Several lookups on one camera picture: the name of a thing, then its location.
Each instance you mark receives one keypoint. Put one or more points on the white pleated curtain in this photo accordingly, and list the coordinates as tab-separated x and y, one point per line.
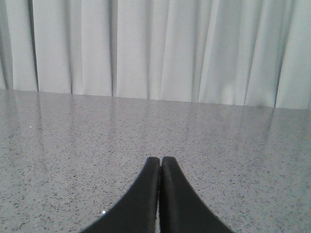
241	52

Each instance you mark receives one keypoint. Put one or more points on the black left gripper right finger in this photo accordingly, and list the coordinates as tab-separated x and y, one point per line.
180	208

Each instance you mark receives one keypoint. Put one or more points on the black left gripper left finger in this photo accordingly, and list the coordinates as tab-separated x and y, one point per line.
136	211

